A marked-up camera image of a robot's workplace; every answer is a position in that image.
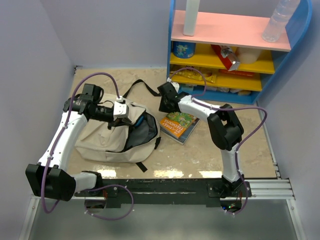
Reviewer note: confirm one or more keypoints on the beige canvas backpack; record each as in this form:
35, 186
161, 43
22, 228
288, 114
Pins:
122, 144

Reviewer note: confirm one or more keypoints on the clear plastic water bottle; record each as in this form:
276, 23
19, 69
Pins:
279, 19

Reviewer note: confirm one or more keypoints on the blue shelf unit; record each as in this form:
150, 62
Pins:
235, 31

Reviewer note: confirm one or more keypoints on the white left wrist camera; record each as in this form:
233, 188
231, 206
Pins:
120, 110

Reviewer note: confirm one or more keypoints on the aluminium rail frame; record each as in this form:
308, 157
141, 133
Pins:
171, 209

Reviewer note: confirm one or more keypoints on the dark blue bottom book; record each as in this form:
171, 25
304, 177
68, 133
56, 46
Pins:
190, 132

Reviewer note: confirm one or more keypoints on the orange green paperback book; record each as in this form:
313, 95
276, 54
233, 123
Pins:
176, 124

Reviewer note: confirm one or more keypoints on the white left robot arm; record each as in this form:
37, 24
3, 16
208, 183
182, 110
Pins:
49, 178

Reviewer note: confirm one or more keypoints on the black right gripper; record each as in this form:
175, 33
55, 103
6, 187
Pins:
163, 109

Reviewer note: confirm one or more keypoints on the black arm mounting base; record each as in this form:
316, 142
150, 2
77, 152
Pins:
164, 191

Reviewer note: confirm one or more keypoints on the yellow chips bag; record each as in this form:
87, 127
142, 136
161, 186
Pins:
195, 73

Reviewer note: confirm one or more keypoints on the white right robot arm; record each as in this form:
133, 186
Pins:
224, 127

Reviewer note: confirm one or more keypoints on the red snack carton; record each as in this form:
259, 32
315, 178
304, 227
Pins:
227, 57

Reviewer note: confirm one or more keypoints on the white cup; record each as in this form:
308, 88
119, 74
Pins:
248, 55

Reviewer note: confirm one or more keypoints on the blue pencil case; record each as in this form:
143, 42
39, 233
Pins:
139, 121

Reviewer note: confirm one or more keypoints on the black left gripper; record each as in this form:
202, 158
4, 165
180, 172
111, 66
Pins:
120, 121

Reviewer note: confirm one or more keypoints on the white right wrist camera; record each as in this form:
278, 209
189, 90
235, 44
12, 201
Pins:
174, 84

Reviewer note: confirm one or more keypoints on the blue round can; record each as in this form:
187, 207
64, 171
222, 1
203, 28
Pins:
183, 50

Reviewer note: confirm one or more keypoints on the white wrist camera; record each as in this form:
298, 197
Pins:
174, 84
120, 110

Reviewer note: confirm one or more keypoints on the white tall bottle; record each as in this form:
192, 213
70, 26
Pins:
190, 18

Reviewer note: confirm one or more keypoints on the red flat box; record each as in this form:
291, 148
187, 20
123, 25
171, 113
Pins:
237, 73

